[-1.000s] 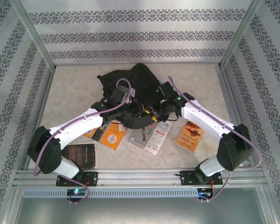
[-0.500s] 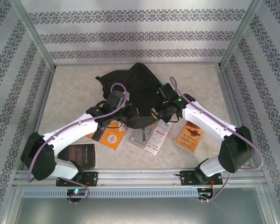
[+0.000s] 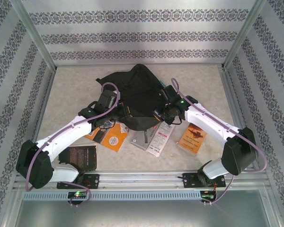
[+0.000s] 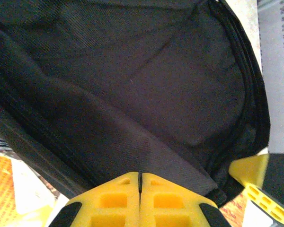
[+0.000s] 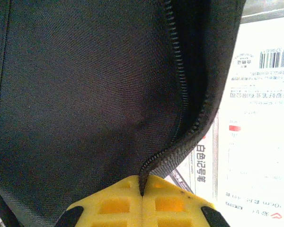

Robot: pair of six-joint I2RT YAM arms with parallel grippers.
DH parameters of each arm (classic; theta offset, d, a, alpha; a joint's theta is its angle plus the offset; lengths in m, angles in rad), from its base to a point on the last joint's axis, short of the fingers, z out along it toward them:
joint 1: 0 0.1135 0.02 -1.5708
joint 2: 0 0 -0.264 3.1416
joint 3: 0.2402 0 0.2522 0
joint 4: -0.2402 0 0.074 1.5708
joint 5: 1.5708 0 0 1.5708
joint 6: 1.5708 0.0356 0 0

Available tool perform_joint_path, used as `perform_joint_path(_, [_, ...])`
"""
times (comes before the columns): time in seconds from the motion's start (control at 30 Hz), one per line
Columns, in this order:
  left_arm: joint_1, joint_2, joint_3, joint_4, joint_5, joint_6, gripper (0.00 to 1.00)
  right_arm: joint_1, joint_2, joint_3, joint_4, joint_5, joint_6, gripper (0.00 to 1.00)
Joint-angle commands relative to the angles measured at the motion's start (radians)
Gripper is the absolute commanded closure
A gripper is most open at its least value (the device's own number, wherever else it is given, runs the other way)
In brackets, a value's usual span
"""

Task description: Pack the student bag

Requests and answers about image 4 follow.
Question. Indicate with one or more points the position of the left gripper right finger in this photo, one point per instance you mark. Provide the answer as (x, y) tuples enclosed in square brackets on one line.
[(175, 208)]

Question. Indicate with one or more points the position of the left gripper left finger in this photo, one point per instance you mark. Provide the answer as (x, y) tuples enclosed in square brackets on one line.
[(109, 208)]

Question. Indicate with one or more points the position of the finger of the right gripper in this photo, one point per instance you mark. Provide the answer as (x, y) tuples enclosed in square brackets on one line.
[(249, 168)]

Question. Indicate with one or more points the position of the black backpack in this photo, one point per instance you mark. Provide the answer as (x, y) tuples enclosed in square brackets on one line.
[(132, 82)]

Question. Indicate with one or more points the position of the orange Huckleberry Finn paperback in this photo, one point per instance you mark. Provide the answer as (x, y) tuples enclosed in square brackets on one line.
[(232, 210)]

